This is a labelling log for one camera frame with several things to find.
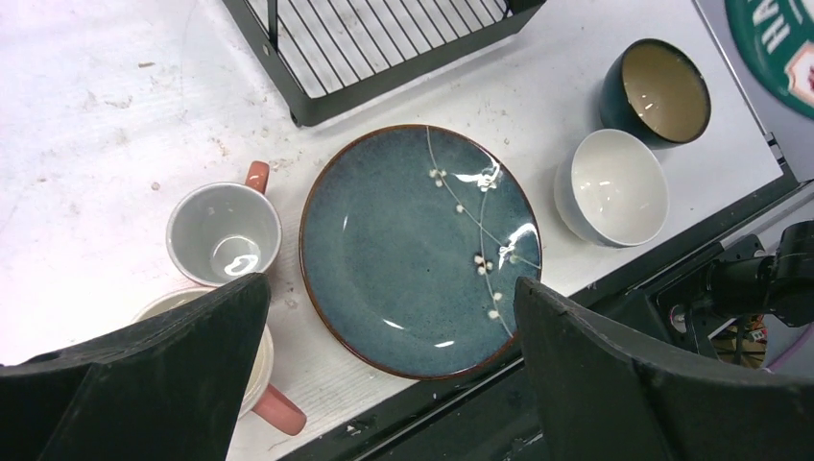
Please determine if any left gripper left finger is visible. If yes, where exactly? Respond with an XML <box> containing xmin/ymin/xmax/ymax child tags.
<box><xmin>1</xmin><ymin>273</ymin><xmax>271</xmax><ymax>460</ymax></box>

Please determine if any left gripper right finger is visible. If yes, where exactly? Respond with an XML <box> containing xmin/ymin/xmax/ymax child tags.
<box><xmin>514</xmin><ymin>277</ymin><xmax>813</xmax><ymax>460</ymax></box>

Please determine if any large pink mug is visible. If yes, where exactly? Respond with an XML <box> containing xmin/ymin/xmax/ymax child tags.
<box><xmin>132</xmin><ymin>287</ymin><xmax>307</xmax><ymax>436</ymax></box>

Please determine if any small pink mug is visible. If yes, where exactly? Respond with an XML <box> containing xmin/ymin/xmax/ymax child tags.
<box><xmin>165</xmin><ymin>160</ymin><xmax>283</xmax><ymax>287</ymax></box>

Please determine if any black wire dish rack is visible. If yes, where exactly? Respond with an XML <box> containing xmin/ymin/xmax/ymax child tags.
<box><xmin>225</xmin><ymin>0</ymin><xmax>543</xmax><ymax>127</ymax></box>

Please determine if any green rimmed white plate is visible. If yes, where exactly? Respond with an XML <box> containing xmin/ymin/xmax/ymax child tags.
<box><xmin>724</xmin><ymin>0</ymin><xmax>813</xmax><ymax>119</ymax></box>

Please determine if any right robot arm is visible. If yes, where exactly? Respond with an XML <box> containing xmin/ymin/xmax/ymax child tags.
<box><xmin>650</xmin><ymin>221</ymin><xmax>813</xmax><ymax>365</ymax></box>

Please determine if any black base panel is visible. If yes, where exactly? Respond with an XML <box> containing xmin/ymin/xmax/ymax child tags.
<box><xmin>292</xmin><ymin>173</ymin><xmax>813</xmax><ymax>460</ymax></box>

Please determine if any white bowl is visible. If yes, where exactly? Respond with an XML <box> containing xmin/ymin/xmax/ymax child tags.
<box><xmin>554</xmin><ymin>129</ymin><xmax>670</xmax><ymax>248</ymax></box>

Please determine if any blue glazed plate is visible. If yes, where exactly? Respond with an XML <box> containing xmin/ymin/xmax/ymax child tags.
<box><xmin>299</xmin><ymin>124</ymin><xmax>542</xmax><ymax>379</ymax></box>

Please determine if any dark bowl beige inside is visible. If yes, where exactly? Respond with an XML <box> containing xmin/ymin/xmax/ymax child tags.
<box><xmin>598</xmin><ymin>38</ymin><xmax>711</xmax><ymax>150</ymax></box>

